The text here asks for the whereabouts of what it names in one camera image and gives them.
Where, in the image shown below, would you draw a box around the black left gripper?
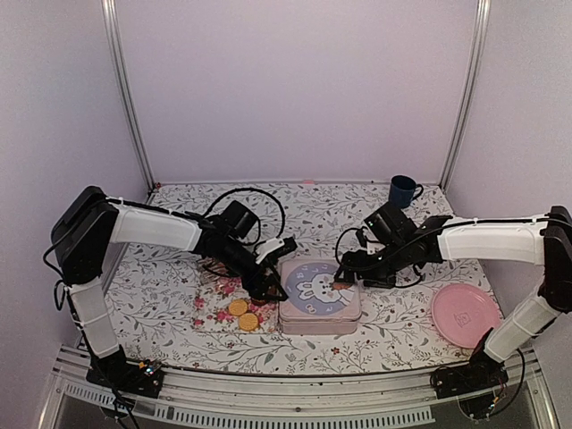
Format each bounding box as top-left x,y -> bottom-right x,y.
219,237 -> 290,302

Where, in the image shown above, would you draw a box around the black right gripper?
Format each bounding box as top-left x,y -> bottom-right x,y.
334,239 -> 409,290

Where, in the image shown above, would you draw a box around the metal tin lid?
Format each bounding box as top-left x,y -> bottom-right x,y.
279,258 -> 362,325

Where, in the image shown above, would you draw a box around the metal serving tongs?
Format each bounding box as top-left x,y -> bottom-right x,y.
199,259 -> 234,281

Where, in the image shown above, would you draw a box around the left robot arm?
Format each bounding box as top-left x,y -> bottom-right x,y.
43,186 -> 297,388

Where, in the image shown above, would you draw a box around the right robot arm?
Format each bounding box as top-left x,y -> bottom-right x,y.
334,203 -> 571,390

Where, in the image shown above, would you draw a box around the beige embossed round biscuit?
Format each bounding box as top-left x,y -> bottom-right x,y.
238,313 -> 259,332

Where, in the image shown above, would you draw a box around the pink divided cookie tin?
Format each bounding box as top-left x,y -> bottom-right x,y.
278,314 -> 361,335

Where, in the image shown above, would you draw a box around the floral rectangular tray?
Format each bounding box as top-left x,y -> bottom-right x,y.
190,267 -> 278,334

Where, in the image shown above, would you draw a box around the dark blue mug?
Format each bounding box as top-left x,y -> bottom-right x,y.
388,175 -> 425,209

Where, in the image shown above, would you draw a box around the pink plate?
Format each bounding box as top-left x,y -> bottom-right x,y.
431,283 -> 502,349

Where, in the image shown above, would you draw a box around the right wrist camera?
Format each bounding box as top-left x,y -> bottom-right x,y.
355,228 -> 368,248

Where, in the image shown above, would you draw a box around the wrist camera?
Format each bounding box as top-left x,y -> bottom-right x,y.
355,228 -> 368,248
254,237 -> 298,265

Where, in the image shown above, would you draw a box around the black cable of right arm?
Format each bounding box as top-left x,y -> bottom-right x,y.
333,214 -> 572,287

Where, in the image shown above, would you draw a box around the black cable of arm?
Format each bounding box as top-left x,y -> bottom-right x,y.
207,187 -> 287,245
333,214 -> 572,287

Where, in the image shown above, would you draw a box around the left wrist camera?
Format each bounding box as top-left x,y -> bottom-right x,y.
254,237 -> 298,265

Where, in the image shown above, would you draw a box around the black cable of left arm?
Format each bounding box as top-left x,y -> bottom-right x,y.
207,187 -> 287,245

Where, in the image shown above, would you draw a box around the aluminium front rail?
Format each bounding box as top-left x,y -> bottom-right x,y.
38,347 -> 560,428

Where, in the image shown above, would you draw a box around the right metal frame post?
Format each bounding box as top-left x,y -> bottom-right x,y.
439,0 -> 492,193

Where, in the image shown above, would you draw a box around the metal frame post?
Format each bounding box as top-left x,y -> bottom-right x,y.
101,0 -> 147,169
439,0 -> 492,193

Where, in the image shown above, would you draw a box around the left metal frame post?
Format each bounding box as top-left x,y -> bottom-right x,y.
101,0 -> 147,169

